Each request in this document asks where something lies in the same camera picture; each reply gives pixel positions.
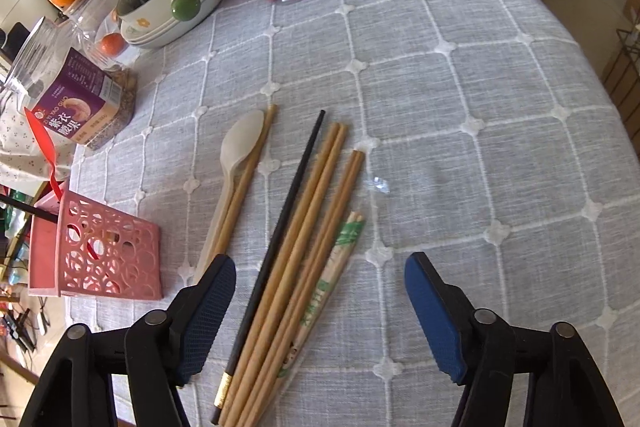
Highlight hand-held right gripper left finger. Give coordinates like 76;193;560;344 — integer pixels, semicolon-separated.
20;253;237;427

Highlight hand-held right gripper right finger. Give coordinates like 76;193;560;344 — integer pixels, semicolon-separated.
404;252;626;427

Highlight paper-wrapped disposable chopsticks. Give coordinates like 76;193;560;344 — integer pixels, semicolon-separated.
276;210;367;379

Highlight pink perforated utensil basket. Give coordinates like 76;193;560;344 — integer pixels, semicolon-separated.
27;193;164;299

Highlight black chopstick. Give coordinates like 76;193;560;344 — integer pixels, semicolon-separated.
210;108;327;426
0;193;59;224

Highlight beige plastic spoon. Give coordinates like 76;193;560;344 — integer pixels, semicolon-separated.
192;108;266;284

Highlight grey checked tablecloth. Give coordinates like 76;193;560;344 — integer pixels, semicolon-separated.
65;0;640;427

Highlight red ribbon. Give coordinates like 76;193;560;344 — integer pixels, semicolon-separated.
24;106;67;198

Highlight white floral cloth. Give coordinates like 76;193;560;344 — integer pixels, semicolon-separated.
0;99;77;184

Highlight purple label nut jar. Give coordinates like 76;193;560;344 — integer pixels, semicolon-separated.
0;16;139;152

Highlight small orange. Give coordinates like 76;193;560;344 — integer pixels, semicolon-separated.
97;33;126;57

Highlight green round knob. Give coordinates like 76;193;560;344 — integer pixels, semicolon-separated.
170;0;202;22

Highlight clear plastic jar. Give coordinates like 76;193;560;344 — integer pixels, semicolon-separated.
64;0;132;74

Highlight wire rack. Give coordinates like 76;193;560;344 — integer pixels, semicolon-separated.
601;26;640;120

